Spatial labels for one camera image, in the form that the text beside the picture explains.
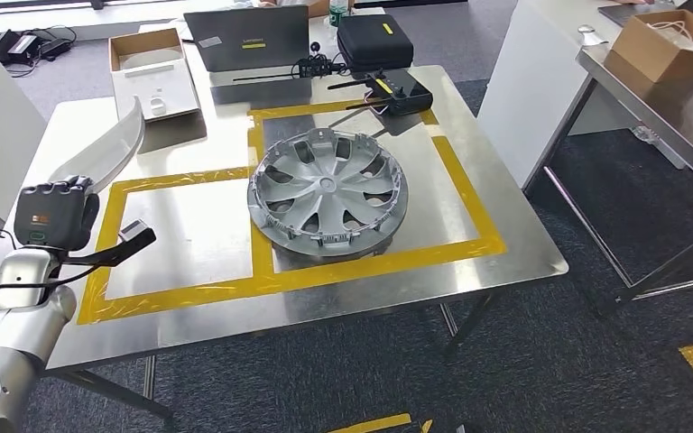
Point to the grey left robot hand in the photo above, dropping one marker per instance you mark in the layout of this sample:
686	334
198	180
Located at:
53	215

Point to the white curved plastic part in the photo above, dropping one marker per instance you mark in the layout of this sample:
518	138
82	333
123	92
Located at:
107	149

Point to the stainless steel workbench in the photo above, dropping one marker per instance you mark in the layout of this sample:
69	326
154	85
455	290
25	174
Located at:
203	233

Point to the open white cardboard box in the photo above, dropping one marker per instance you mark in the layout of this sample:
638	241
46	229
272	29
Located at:
155	83

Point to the black power adapter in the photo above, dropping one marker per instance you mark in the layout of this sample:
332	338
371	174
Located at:
56	48
18	46

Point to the dark grey laptop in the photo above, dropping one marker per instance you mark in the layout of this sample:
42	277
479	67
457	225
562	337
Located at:
245	42

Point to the yellow tape double rectangle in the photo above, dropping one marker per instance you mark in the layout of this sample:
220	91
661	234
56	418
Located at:
322	274

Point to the silver wheel hubcap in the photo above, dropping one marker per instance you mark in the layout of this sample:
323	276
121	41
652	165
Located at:
328	191

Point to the green label bottle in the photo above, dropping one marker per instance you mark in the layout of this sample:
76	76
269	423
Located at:
339	12

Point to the black zip case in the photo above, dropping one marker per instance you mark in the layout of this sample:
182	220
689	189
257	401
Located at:
376	42

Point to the black remote with antennas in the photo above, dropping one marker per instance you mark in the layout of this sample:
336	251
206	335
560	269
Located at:
403	92

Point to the small white device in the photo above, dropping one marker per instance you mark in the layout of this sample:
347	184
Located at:
591	37

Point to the brown cardboard box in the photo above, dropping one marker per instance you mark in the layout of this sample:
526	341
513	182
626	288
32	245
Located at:
651	60

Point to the stainless steel table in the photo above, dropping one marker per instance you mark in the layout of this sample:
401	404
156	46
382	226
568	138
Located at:
681	131

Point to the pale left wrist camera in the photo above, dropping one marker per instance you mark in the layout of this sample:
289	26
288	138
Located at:
134	236

